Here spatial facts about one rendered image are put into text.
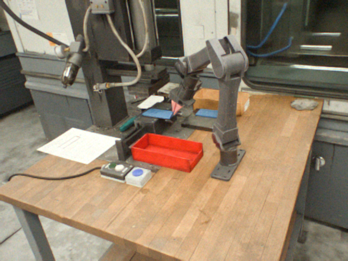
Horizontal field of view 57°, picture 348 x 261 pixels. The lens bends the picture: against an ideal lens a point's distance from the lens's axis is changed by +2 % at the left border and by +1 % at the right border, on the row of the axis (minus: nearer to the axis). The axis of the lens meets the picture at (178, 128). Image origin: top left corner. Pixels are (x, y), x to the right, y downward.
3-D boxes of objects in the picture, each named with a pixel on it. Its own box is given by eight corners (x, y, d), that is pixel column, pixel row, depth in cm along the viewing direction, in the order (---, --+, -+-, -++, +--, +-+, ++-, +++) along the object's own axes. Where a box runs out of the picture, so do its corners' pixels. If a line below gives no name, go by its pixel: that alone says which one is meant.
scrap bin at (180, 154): (190, 173, 114) (188, 159, 112) (132, 160, 125) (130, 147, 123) (203, 155, 124) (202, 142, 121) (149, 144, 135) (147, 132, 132)
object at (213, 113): (226, 119, 144) (225, 113, 143) (194, 115, 151) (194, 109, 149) (230, 112, 150) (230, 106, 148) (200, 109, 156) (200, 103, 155)
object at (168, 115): (172, 119, 134) (172, 112, 132) (142, 114, 140) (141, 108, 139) (180, 113, 139) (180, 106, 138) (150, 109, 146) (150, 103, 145)
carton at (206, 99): (241, 118, 150) (241, 103, 147) (193, 111, 161) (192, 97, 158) (249, 106, 160) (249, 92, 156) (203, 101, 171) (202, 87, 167)
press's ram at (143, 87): (151, 104, 128) (141, 28, 114) (101, 97, 140) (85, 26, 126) (173, 87, 142) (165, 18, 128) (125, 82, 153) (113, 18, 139)
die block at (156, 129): (155, 140, 137) (153, 125, 134) (136, 136, 142) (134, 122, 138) (177, 120, 152) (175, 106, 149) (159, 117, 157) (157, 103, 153)
